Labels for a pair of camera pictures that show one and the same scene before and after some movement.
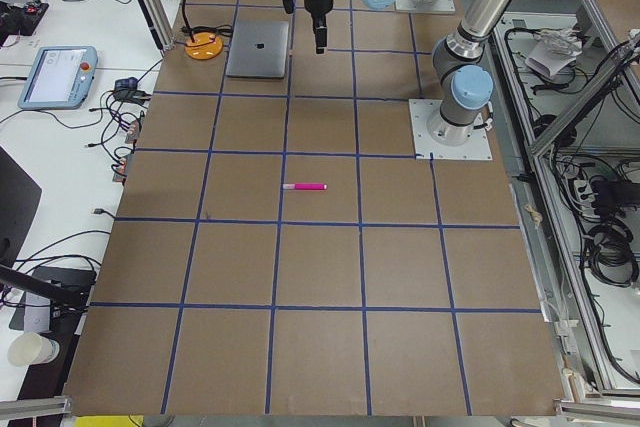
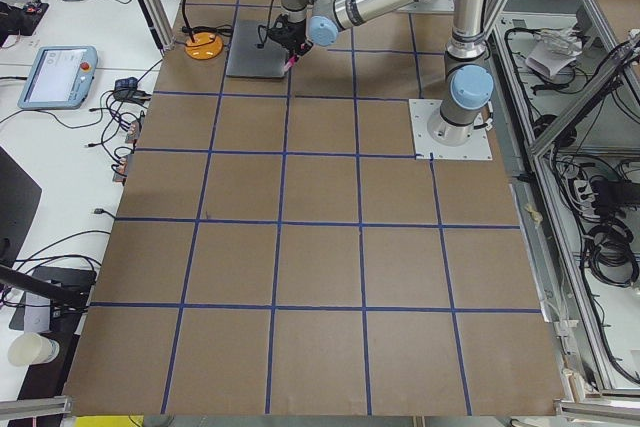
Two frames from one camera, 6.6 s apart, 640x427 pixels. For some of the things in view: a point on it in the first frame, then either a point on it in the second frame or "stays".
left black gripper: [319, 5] to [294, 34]
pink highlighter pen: [304, 186] to [290, 62]
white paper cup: [29, 348] stays
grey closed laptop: [258, 49] stays
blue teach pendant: [58, 78] stays
